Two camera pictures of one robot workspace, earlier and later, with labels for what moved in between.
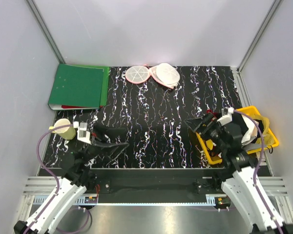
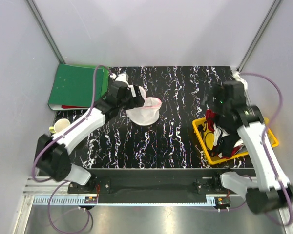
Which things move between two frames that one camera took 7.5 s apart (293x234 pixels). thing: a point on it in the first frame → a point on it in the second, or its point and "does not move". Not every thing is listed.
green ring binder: [78, 87] does not move
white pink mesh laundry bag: [164, 73] → [147, 114]
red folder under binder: [67, 107] does not move
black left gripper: [113, 148] → [136, 102]
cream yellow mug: [67, 133] does not move
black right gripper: [194, 123] → [217, 92]
